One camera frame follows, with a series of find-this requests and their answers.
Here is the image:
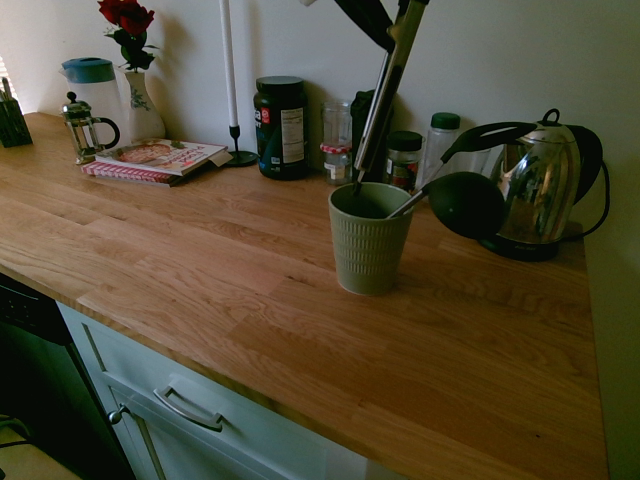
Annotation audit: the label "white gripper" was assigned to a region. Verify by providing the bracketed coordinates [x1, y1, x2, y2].
[298, 0, 395, 53]

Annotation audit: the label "steel tongs with black tips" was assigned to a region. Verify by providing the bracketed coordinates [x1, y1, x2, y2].
[351, 0, 433, 198]

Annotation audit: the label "black candle holder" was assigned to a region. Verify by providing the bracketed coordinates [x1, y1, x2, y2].
[222, 124, 260, 168]

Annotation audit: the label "green ribbed utensil holder cup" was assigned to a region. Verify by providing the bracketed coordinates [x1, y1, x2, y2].
[327, 181, 416, 297]

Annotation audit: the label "black shaker bottle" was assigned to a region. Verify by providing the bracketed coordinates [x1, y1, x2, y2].
[350, 88, 397, 172]

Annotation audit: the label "empty clear glass jar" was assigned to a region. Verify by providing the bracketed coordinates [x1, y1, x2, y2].
[320, 100, 354, 149]

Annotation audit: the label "black Vega protein tub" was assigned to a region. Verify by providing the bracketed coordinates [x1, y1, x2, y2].
[253, 75, 310, 182]

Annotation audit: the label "clear bottle green lid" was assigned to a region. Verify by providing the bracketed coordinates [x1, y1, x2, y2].
[418, 111, 462, 190]

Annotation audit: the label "tall white candle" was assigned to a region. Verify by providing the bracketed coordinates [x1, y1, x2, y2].
[217, 0, 241, 129]

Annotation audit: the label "spice jar dark lid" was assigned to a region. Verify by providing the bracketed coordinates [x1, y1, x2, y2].
[385, 130, 425, 196]

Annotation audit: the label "small jar red checked lid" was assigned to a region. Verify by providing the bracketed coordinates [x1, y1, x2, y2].
[319, 142, 353, 187]

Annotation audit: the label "black slotted spatula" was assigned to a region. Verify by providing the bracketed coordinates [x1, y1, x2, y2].
[439, 121, 539, 164]

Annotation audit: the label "red roses bunch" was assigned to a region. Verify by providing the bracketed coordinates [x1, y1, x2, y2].
[96, 0, 162, 73]

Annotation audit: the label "white floral vase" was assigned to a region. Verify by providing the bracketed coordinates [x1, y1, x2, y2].
[121, 69, 167, 144]

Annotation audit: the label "Food Processor cookbook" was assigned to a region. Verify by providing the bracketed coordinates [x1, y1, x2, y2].
[94, 138, 234, 178]

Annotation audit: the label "shiny steel electric kettle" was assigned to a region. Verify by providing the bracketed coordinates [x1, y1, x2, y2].
[476, 107, 605, 263]

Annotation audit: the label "white pitcher blue lid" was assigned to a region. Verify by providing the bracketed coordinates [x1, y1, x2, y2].
[59, 56, 133, 149]

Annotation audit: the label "red checked book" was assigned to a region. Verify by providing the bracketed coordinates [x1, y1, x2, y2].
[80, 159, 222, 189]

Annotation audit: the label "glass French press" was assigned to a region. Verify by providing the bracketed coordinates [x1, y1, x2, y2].
[61, 90, 122, 166]

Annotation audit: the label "black knife block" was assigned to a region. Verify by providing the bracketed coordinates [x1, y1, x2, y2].
[0, 76, 34, 149]

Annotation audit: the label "white kitchen cabinet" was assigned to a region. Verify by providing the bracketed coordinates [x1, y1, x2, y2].
[53, 298, 401, 480]

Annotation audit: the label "round silver cabinet knob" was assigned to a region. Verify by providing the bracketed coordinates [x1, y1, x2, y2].
[106, 403, 132, 428]

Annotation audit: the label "black dishwasher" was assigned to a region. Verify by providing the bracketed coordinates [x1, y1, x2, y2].
[0, 271, 137, 480]

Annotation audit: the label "black ladle steel handle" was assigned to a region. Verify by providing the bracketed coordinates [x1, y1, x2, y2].
[386, 170, 507, 237]

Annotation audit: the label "silver drawer handle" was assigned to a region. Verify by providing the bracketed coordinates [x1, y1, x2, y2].
[152, 386, 225, 434]

